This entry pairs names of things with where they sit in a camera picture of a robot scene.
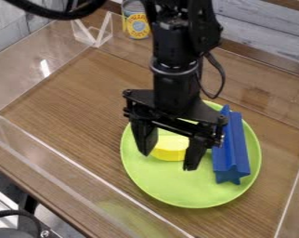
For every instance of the black metal stand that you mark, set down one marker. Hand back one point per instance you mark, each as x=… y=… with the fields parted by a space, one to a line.
x=27 y=224

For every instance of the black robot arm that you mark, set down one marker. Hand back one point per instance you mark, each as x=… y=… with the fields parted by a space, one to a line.
x=186 y=34

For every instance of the blue star-shaped block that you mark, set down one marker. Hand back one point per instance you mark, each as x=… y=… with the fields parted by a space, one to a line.
x=230 y=157

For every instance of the yellow toy banana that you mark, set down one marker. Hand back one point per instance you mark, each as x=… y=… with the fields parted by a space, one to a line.
x=170 y=148

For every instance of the yellow labelled tin can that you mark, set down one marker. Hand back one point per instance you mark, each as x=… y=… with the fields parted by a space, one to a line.
x=135 y=22

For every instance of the green round plate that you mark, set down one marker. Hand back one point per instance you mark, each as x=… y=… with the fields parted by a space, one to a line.
x=190 y=189

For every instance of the clear acrylic corner bracket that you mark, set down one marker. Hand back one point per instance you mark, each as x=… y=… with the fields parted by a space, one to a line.
x=91 y=35

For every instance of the clear acrylic enclosure wall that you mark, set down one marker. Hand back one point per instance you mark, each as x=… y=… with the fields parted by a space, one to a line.
x=82 y=197

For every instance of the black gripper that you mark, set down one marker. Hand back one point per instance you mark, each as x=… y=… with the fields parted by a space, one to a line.
x=172 y=106

